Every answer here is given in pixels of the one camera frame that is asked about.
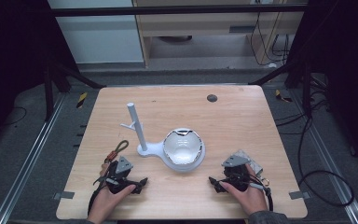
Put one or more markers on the grey tape strip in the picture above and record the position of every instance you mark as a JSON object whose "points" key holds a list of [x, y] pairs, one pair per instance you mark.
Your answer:
{"points": [[64, 195], [299, 195]]}

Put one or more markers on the person's right hand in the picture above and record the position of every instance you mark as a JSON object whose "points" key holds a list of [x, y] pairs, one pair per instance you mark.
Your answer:
{"points": [[251, 199]]}

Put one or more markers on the yellow black floor tape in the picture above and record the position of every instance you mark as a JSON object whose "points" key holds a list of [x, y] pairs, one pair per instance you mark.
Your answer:
{"points": [[81, 100], [282, 95]]}

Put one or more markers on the black metal frame stand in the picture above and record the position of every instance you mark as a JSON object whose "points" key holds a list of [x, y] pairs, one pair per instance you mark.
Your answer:
{"points": [[48, 90], [306, 87]]}

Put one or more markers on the grey round table grommet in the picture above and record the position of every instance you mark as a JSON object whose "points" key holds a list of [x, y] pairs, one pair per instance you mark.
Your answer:
{"points": [[212, 98]]}

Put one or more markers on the light wooden desk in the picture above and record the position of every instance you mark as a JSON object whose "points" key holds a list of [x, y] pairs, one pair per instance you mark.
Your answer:
{"points": [[199, 26]]}

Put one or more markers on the dark curtain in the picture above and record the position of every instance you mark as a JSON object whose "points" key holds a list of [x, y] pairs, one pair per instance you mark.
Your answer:
{"points": [[345, 62]]}

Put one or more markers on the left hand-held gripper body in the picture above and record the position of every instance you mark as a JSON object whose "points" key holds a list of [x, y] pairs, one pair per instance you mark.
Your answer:
{"points": [[120, 177]]}

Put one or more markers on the white cabinet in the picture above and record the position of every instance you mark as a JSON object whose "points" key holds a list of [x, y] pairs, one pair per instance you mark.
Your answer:
{"points": [[99, 40]]}

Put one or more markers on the white stand with post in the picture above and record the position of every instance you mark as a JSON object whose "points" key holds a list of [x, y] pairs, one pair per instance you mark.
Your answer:
{"points": [[140, 130]]}

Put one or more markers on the black horizontal frame bar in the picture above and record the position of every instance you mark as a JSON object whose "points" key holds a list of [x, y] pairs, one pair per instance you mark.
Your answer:
{"points": [[167, 10]]}

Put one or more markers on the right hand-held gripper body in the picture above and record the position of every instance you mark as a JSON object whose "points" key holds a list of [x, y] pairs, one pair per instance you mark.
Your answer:
{"points": [[236, 174]]}

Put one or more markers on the aluminium floor rail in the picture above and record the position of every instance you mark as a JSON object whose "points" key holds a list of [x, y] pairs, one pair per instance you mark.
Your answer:
{"points": [[332, 168], [28, 161]]}

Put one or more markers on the person's left hand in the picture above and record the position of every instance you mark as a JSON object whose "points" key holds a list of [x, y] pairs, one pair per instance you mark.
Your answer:
{"points": [[112, 199]]}

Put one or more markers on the white glossy bowl jagged rim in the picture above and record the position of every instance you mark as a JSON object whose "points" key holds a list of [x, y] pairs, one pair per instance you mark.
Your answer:
{"points": [[183, 149]]}

